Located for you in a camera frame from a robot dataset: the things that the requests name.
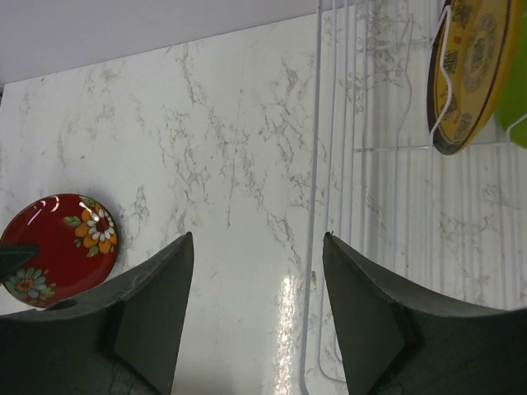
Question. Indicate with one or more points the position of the red floral plate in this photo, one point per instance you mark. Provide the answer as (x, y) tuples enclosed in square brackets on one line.
[(76, 240)]

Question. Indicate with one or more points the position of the lime green plate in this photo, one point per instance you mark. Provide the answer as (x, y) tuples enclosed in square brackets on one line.
[(513, 101)]

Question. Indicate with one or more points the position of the white wire dish rack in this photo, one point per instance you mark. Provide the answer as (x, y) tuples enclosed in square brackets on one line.
[(454, 224)]

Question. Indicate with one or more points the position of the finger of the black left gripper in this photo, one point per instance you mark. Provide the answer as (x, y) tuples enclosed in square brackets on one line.
[(14, 257)]

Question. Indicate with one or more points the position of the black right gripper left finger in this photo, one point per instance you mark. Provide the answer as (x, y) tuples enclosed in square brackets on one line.
[(121, 337)]

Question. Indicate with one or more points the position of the yellow patterned plate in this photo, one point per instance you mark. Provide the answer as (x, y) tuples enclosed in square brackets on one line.
[(471, 60)]

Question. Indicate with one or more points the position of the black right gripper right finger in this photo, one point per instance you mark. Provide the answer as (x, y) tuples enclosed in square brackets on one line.
[(397, 337)]

